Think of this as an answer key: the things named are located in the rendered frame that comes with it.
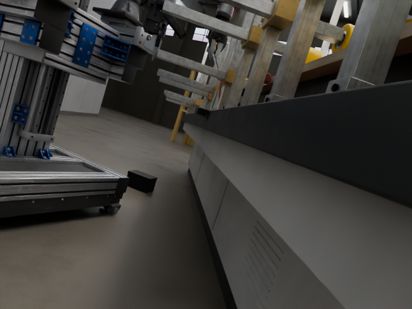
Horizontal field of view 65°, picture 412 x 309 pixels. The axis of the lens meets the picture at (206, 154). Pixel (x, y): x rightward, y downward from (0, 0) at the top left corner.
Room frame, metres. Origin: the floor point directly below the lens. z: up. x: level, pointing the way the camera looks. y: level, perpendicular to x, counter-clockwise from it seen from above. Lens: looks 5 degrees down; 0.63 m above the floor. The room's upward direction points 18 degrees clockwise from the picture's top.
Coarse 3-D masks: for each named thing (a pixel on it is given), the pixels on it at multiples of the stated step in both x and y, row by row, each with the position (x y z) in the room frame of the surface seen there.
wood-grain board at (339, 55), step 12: (408, 24) 0.56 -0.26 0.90; (408, 36) 0.55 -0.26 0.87; (396, 48) 0.61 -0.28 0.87; (408, 48) 0.60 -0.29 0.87; (324, 60) 0.86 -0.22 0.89; (336, 60) 0.79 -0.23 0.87; (312, 72) 0.95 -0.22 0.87; (324, 72) 0.91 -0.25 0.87; (336, 72) 0.88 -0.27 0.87; (264, 84) 1.39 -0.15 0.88
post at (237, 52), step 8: (248, 16) 1.33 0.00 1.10; (248, 24) 1.33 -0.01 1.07; (240, 40) 1.33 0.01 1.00; (240, 48) 1.33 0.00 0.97; (232, 56) 1.33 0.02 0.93; (240, 56) 1.33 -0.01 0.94; (232, 64) 1.33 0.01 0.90; (224, 88) 1.33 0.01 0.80; (224, 96) 1.33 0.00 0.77; (224, 104) 1.33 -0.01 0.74
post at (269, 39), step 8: (264, 32) 0.85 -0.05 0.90; (272, 32) 0.83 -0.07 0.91; (264, 40) 0.83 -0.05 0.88; (272, 40) 0.84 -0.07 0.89; (264, 48) 0.83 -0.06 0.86; (272, 48) 0.84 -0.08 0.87; (256, 56) 0.85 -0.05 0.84; (264, 56) 0.83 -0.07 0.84; (256, 64) 0.83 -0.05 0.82; (264, 64) 0.84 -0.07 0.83; (256, 72) 0.83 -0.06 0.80; (264, 72) 0.84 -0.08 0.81; (248, 80) 0.86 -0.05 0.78; (256, 80) 0.83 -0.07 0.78; (248, 88) 0.83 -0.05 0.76; (256, 88) 0.84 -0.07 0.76; (248, 96) 0.83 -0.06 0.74; (256, 96) 0.84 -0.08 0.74
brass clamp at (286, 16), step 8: (280, 0) 0.76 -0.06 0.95; (288, 0) 0.76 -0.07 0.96; (296, 0) 0.76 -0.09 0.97; (280, 8) 0.76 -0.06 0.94; (288, 8) 0.76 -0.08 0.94; (296, 8) 0.77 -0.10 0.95; (272, 16) 0.78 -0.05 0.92; (280, 16) 0.76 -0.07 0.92; (288, 16) 0.76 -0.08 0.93; (264, 24) 0.84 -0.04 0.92; (272, 24) 0.82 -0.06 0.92; (280, 24) 0.80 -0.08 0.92; (288, 24) 0.79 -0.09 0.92; (280, 32) 0.86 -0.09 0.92
